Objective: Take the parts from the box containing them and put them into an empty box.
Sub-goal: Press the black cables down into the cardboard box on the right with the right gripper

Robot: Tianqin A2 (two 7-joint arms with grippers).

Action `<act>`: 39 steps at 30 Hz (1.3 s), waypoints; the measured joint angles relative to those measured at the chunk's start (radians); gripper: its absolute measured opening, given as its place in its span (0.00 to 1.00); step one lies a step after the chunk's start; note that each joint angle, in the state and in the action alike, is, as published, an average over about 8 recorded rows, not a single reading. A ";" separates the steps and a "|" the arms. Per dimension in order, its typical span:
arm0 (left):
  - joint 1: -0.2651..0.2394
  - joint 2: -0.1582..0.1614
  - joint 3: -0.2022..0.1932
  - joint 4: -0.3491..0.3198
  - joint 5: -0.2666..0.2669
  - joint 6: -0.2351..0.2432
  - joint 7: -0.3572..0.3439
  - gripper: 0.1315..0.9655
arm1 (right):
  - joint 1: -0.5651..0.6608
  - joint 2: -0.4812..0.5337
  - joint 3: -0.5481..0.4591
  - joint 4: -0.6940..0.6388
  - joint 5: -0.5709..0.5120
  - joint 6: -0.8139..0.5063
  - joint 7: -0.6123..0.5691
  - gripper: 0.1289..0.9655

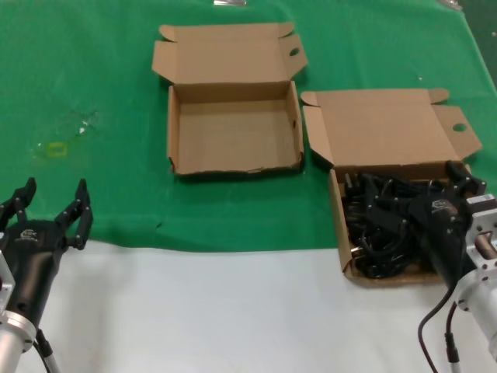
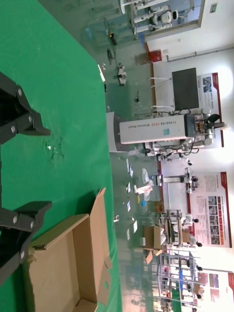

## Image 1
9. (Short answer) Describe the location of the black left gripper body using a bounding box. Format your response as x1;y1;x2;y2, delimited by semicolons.
0;218;70;327

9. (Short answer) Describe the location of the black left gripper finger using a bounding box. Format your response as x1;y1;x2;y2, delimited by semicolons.
54;178;94;251
0;177;38;234

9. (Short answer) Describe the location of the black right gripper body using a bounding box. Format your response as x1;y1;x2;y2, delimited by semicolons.
407;186;473;288

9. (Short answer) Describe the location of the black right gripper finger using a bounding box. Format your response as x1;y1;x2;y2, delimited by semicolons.
364;193;419;238
445;159;488;204

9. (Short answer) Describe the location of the cardboard box with torn rim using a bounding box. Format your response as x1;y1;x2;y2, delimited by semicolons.
151;22;310;180

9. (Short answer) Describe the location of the green table cloth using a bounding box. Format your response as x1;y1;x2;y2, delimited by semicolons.
0;0;497;256

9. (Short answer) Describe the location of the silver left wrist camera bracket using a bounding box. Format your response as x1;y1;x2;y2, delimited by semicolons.
0;248;17;312

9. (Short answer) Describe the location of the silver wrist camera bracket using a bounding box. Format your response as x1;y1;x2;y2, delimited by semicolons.
465;193;497;283
0;248;17;312

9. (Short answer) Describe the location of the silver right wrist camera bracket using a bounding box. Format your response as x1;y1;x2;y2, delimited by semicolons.
465;193;497;283

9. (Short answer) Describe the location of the pile of black power cables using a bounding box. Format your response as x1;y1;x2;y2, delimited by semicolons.
343;170;454;279

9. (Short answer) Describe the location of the cardboard box holding cable pile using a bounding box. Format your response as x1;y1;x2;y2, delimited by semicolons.
301;88;484;288

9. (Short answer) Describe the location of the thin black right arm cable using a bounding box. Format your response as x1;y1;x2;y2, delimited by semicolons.
417;285;457;373

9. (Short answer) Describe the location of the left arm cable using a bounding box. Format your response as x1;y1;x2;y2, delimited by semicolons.
33;328;61;373

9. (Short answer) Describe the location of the right arm cable with connector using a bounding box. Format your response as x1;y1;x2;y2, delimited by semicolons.
444;302;463;373

